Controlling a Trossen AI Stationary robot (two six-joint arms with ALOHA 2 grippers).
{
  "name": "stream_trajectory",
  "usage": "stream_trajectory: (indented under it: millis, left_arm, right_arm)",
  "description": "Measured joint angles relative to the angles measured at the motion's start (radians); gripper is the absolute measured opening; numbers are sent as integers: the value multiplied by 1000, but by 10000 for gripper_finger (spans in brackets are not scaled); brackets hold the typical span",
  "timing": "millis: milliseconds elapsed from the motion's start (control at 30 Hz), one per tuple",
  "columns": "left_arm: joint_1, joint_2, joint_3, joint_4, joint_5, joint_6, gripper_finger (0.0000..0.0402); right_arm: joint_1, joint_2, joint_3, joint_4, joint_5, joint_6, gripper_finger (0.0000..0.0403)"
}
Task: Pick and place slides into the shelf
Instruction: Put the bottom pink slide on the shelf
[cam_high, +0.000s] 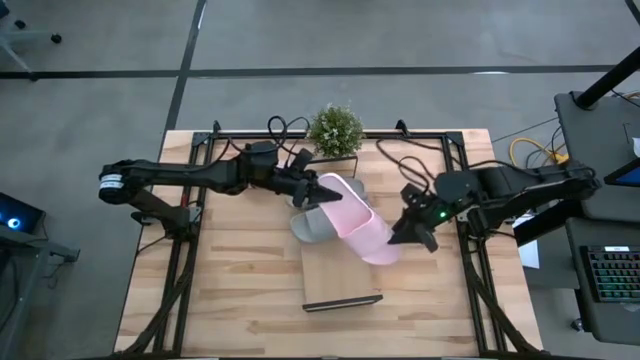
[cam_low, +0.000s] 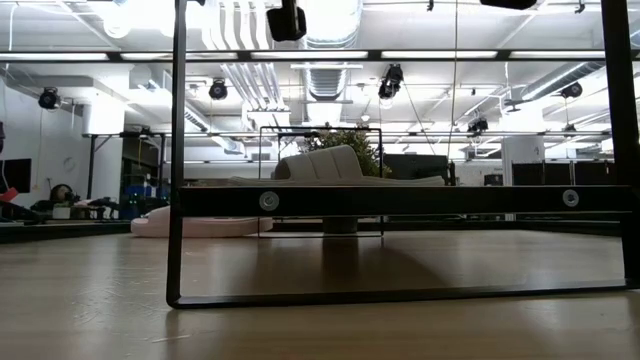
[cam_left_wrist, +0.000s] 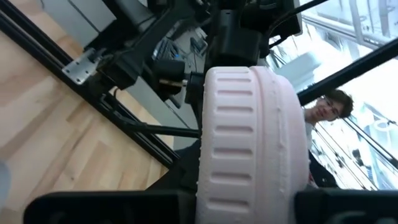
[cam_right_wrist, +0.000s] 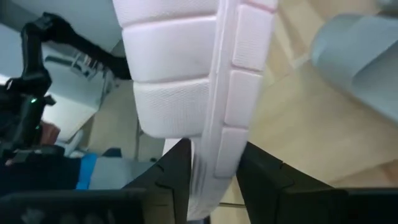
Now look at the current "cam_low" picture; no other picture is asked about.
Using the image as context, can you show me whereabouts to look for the pink rubber slide sandal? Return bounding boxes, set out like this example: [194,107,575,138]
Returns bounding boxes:
[130,205,274,239]

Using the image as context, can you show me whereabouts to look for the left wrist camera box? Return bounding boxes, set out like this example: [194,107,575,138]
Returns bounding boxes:
[266,0,308,43]

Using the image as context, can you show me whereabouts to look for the blue-lit electronic equipment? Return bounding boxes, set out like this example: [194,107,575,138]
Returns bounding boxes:
[119,183,169,219]

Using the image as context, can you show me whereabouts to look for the dark wall monitor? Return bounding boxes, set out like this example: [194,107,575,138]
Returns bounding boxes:
[0,158,33,194]

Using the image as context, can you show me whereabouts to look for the black background table frame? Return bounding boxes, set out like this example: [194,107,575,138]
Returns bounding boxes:
[82,131,167,202]

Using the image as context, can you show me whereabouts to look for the dark background screen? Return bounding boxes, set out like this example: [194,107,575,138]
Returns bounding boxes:
[383,153,452,186]

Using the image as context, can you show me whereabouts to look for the black-framed wooden shoe shelf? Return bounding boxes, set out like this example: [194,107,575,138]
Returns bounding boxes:
[166,0,640,309]

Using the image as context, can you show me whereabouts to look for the black aluminium rig frame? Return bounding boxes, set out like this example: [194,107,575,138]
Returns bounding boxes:
[0,215,624,245]

